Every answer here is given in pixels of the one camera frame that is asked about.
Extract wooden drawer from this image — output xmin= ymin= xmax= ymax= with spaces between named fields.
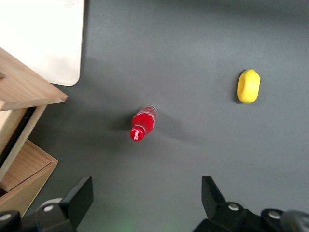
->
xmin=0 ymin=47 xmax=69 ymax=182
xmin=0 ymin=139 xmax=58 ymax=192

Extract red cola bottle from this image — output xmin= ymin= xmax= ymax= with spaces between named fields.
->
xmin=129 ymin=104 xmax=159 ymax=143

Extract yellow lemon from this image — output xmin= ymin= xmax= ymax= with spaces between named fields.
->
xmin=236 ymin=69 xmax=261 ymax=104

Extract wooden drawer cabinet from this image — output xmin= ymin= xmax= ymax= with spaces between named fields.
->
xmin=0 ymin=160 xmax=59 ymax=218

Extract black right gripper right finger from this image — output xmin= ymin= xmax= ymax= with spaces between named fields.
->
xmin=193 ymin=176 xmax=288 ymax=232

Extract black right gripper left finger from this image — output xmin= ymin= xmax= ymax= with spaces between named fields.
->
xmin=0 ymin=176 xmax=94 ymax=232

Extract cream rectangular tray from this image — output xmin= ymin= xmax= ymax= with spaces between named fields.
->
xmin=0 ymin=0 xmax=85 ymax=86

